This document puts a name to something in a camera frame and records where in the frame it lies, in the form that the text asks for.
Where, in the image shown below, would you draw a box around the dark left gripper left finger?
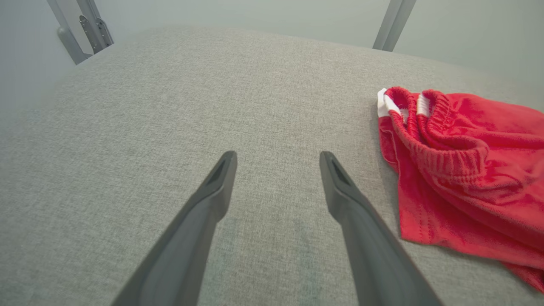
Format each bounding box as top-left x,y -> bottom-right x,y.
110,150 -> 238,306

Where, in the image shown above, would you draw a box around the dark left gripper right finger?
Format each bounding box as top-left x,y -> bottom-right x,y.
319,151 -> 445,306

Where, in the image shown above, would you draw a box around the red basketball shorts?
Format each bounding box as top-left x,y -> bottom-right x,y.
377,87 -> 544,295

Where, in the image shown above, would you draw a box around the plain grey metal post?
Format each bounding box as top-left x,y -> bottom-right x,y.
373,0 -> 417,52

